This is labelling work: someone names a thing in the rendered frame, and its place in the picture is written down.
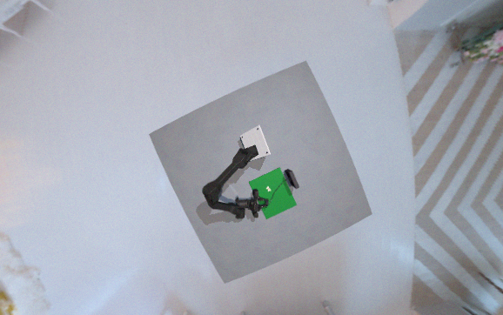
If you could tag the green circuit board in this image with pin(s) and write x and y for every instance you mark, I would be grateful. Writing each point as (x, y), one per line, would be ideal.
(266, 185)

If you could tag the black square panel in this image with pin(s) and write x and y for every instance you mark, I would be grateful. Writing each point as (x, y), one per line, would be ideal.
(292, 179)

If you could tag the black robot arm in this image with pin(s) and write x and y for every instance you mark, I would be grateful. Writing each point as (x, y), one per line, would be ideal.
(212, 189)

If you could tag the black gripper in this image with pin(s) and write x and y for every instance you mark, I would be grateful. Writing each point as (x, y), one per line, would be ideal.
(256, 197)

